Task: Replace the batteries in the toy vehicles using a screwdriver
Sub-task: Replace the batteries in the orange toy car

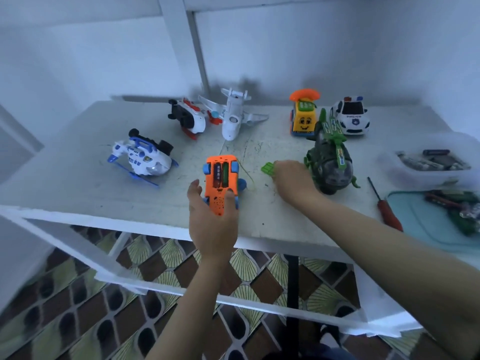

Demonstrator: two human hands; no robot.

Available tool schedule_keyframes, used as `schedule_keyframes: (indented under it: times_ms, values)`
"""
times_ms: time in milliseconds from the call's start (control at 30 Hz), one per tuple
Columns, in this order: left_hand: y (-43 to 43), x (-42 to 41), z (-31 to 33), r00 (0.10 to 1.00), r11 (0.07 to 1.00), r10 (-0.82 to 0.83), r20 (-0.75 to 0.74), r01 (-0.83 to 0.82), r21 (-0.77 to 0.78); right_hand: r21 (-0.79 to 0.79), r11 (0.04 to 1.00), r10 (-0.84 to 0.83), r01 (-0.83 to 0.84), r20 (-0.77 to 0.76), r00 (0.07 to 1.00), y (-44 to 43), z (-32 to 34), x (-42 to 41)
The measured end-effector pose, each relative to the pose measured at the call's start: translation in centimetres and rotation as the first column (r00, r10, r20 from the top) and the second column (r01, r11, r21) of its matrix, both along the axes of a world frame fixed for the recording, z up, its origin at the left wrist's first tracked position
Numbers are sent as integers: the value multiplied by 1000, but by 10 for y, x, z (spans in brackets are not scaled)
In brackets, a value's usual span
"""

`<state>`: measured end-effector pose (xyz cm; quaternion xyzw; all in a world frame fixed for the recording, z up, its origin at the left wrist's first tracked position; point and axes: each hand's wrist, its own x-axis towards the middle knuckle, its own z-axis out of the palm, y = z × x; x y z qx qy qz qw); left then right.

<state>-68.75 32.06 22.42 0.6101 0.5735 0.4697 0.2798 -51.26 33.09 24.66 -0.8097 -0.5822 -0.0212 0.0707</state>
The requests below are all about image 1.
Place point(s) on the person's left hand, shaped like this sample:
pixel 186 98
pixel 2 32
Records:
pixel 214 232

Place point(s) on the person's right hand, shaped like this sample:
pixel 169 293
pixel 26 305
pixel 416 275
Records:
pixel 296 183

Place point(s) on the green battery cover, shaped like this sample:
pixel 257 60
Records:
pixel 268 169

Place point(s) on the dark green toy helicopter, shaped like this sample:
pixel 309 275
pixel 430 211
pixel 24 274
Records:
pixel 330 161

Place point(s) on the green orange toy car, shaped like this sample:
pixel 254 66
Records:
pixel 221 176

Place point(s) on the yellow orange toy car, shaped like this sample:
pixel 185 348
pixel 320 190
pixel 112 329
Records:
pixel 304 116

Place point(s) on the black white toy car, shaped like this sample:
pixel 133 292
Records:
pixel 351 117

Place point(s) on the white toy airplane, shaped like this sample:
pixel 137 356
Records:
pixel 234 116

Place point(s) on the red screwdriver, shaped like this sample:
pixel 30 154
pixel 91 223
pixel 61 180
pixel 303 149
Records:
pixel 388 215

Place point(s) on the clear plastic container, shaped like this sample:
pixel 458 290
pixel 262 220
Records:
pixel 397 176

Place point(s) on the white blue toy vehicle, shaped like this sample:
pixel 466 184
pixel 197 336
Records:
pixel 142 157

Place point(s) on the red white toy vehicle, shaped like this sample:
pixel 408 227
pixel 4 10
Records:
pixel 187 117

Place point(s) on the teal container lid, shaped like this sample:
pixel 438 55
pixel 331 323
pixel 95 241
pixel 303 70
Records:
pixel 420 221

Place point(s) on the heap of mixed batteries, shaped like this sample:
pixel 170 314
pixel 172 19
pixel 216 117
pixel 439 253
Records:
pixel 431 161

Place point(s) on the pile of batteries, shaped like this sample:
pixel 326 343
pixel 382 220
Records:
pixel 457 206

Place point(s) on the person's left forearm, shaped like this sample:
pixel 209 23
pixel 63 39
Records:
pixel 191 315

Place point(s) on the person's right forearm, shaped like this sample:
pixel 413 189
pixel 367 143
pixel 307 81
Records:
pixel 397 273

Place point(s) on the person's dark trousers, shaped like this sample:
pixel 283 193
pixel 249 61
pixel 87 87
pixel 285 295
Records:
pixel 307 353

